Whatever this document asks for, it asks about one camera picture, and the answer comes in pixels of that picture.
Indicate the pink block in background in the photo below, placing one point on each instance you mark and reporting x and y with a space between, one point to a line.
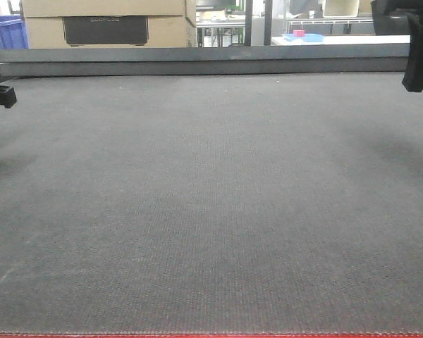
298 33

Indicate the dark grey conveyor belt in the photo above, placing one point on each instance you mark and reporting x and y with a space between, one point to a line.
251 204

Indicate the black office chair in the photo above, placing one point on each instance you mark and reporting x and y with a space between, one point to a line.
392 23

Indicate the blue crate far left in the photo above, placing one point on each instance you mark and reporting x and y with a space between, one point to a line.
13 33

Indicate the large cardboard box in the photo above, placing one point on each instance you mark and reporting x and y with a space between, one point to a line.
110 24

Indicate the blue tray in background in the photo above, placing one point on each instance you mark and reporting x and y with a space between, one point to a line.
307 38

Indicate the white background table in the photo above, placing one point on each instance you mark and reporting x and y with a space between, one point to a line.
351 40

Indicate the dark conveyor side rail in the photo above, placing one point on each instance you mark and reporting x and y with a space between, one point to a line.
235 60

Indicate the black vertical post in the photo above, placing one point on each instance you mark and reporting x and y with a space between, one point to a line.
248 22

